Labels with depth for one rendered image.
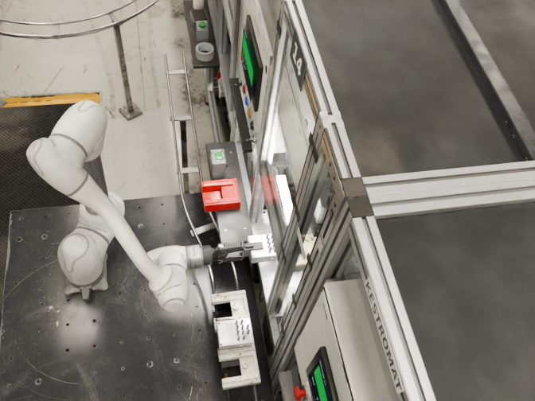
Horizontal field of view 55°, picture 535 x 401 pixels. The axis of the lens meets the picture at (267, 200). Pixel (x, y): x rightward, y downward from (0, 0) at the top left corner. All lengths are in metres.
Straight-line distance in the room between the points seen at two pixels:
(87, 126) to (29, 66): 2.54
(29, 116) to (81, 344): 2.03
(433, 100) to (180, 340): 1.47
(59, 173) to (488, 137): 1.22
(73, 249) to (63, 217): 0.43
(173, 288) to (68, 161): 0.54
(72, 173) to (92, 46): 2.69
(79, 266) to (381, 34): 1.45
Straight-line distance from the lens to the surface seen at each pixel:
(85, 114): 1.82
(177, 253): 1.97
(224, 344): 2.01
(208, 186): 2.27
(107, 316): 2.34
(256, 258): 2.01
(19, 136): 3.84
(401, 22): 1.45
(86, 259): 2.20
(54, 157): 1.73
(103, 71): 4.16
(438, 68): 1.35
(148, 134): 3.70
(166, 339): 2.28
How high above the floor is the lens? 2.85
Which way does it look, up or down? 57 degrees down
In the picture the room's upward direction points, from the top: 11 degrees clockwise
